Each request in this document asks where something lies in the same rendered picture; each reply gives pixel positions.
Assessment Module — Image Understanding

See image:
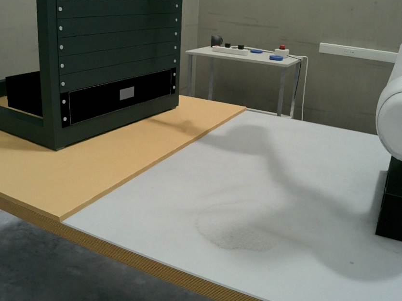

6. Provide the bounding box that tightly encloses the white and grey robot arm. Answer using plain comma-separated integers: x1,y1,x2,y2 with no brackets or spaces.
375,44,402,161

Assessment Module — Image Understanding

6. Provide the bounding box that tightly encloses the dark green metal rack frame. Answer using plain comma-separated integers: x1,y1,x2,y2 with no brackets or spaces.
0,0,183,151

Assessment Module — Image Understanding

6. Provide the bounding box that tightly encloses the tan wooden board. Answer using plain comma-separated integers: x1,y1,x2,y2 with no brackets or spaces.
0,95,246,222

